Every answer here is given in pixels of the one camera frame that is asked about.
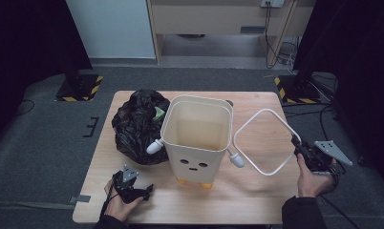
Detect light wooden desk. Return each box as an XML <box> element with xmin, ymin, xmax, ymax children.
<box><xmin>146</xmin><ymin>0</ymin><xmax>317</xmax><ymax>67</ymax></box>

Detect black power cables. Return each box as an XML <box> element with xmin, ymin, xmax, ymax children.
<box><xmin>264</xmin><ymin>2</ymin><xmax>300</xmax><ymax>70</ymax></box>

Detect person's right hand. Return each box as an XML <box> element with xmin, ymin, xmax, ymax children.
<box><xmin>296</xmin><ymin>154</ymin><xmax>336</xmax><ymax>198</ymax></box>

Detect black stand with striped base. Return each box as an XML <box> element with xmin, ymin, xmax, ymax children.
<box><xmin>273</xmin><ymin>0</ymin><xmax>351</xmax><ymax>105</ymax></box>
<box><xmin>54</xmin><ymin>63</ymin><xmax>104</xmax><ymax>103</ymax></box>

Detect person's left hand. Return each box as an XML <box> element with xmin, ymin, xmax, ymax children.
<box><xmin>103</xmin><ymin>178</ymin><xmax>143</xmax><ymax>223</ymax></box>

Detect grey tape strip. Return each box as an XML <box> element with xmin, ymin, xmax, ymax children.
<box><xmin>68</xmin><ymin>194</ymin><xmax>92</xmax><ymax>205</ymax></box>

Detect white panel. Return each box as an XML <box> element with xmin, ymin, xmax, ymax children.
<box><xmin>64</xmin><ymin>0</ymin><xmax>157</xmax><ymax>60</ymax></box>

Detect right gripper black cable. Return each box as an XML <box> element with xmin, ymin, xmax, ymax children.
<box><xmin>316</xmin><ymin>160</ymin><xmax>362</xmax><ymax>229</ymax></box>

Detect green crumpled waste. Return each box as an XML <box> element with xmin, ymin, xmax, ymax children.
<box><xmin>153</xmin><ymin>106</ymin><xmax>166</xmax><ymax>122</ymax></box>

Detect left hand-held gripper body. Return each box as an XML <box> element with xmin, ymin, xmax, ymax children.
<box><xmin>112</xmin><ymin>164</ymin><xmax>140</xmax><ymax>205</ymax></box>

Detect white trash bin with face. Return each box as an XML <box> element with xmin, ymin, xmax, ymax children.
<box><xmin>145</xmin><ymin>94</ymin><xmax>246</xmax><ymax>191</ymax></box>

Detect white bin rim ring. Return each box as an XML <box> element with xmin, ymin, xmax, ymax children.
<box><xmin>232</xmin><ymin>108</ymin><xmax>303</xmax><ymax>177</ymax></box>

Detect white power strip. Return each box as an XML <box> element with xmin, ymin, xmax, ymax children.
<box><xmin>260</xmin><ymin>0</ymin><xmax>287</xmax><ymax>9</ymax></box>

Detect black trash bag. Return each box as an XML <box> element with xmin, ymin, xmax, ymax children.
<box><xmin>111</xmin><ymin>89</ymin><xmax>172</xmax><ymax>166</ymax></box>

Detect black floor cable bundle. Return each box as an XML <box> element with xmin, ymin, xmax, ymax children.
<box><xmin>281</xmin><ymin>72</ymin><xmax>348</xmax><ymax>176</ymax></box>

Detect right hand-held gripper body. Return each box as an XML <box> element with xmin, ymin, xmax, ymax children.
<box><xmin>302</xmin><ymin>139</ymin><xmax>353</xmax><ymax>176</ymax></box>

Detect black curtain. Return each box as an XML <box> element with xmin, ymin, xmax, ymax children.
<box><xmin>0</xmin><ymin>0</ymin><xmax>93</xmax><ymax>147</ymax></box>
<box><xmin>293</xmin><ymin>0</ymin><xmax>384</xmax><ymax>192</ymax></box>

